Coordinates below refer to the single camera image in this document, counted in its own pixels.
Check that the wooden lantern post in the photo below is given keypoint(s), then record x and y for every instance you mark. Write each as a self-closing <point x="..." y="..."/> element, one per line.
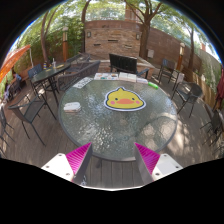
<point x="65" y="41"/>
<point x="181" y="55"/>

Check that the dark mesh armchair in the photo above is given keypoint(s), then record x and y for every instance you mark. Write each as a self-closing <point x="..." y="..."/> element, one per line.
<point x="191" y="91"/>

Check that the person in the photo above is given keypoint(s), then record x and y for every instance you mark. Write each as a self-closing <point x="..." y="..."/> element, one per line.
<point x="16" y="77"/>
<point x="7" y="93"/>

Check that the grey metal mesh chair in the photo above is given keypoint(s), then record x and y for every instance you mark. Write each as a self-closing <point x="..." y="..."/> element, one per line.
<point x="31" y="108"/>

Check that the dark rectangular patio table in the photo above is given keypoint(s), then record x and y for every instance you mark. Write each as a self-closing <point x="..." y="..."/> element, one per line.
<point x="48" y="73"/>

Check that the dark wicker chair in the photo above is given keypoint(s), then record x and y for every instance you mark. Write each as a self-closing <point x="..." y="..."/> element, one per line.
<point x="80" y="75"/>
<point x="78" y="60"/>

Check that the white licence plate sign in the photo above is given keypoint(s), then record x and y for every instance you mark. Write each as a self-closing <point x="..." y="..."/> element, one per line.
<point x="82" y="82"/>

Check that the small white blue book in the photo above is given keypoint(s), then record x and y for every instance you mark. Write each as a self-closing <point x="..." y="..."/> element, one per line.
<point x="142" y="80"/>

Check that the open white book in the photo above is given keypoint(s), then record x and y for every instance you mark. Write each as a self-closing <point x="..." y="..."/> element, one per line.
<point x="128" y="77"/>

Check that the wall lamp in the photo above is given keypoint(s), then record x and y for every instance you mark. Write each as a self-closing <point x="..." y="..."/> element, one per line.
<point x="137" y="36"/>
<point x="89" y="34"/>

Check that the orange patio umbrella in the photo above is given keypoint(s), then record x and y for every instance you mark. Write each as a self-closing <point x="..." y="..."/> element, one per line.
<point x="13" y="60"/>

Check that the white computer mouse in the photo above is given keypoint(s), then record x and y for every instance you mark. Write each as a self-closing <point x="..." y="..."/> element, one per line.
<point x="72" y="106"/>

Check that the white wall box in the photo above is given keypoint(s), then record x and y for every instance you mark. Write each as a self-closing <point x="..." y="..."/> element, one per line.
<point x="150" y="53"/>

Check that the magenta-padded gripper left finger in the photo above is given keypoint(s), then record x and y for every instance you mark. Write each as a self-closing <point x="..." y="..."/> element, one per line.
<point x="77" y="160"/>

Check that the red folded umbrella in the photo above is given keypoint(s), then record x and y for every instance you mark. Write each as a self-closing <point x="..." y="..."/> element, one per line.
<point x="221" y="88"/>

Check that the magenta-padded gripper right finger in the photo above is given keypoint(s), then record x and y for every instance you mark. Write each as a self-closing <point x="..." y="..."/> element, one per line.
<point x="148" y="160"/>

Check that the blue slatted chair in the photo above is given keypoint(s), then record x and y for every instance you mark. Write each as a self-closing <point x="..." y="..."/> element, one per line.
<point x="34" y="70"/>

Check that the yellow duck-shaped mouse pad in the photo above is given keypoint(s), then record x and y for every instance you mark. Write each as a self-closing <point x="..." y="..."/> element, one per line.
<point x="124" y="99"/>

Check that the white bottle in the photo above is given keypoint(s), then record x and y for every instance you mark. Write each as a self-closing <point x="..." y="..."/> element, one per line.
<point x="54" y="63"/>

